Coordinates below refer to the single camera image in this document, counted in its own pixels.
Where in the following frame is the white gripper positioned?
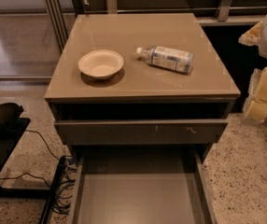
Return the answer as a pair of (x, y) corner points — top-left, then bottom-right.
(238, 21), (267, 126)

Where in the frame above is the blue label plastic bottle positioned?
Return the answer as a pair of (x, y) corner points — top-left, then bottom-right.
(136, 46), (193, 74)

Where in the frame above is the brown drawer cabinet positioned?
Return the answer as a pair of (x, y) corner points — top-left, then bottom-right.
(44, 12), (242, 224)

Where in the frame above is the open middle drawer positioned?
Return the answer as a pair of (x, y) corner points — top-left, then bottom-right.
(67, 148), (218, 224)

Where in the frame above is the closed top drawer front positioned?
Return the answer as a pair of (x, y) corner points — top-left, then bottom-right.
(54, 119), (227, 146)

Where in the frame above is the white paper bowl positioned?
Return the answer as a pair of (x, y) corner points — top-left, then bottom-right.
(78, 49), (124, 80)

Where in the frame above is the black power strip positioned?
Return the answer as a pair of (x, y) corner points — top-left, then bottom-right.
(38, 156), (65, 224)

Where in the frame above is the black stand with tray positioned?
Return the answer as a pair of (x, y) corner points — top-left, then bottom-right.
(0, 103), (49, 199)

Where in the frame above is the metal shelf frame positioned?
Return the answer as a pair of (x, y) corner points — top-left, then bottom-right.
(44, 0), (267, 48)

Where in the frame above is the black power cable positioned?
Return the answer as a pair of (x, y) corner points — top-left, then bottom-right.
(24, 129), (61, 161)

